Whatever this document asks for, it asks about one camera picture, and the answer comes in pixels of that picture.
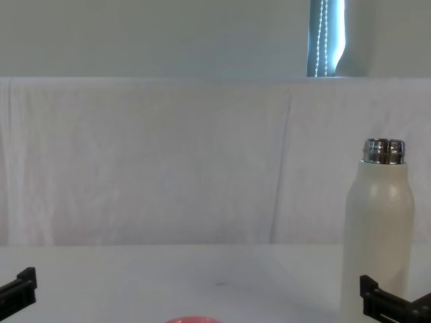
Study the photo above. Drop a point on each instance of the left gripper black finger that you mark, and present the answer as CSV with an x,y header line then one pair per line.
x,y
23,286

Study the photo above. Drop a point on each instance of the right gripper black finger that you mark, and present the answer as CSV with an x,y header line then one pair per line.
x,y
373,299

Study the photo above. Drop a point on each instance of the cream vacuum bottle steel neck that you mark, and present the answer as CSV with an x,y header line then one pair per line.
x,y
378,218

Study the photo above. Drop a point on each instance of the white table cloth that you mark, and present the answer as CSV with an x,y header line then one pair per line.
x,y
202,279

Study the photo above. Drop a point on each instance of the pink plastic cup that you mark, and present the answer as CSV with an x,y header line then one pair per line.
x,y
193,320

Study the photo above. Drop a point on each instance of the white wrinkled backdrop curtain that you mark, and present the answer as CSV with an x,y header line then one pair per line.
x,y
168,161

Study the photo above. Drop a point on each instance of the pale smooth curtain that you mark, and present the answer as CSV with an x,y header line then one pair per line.
x,y
134,33

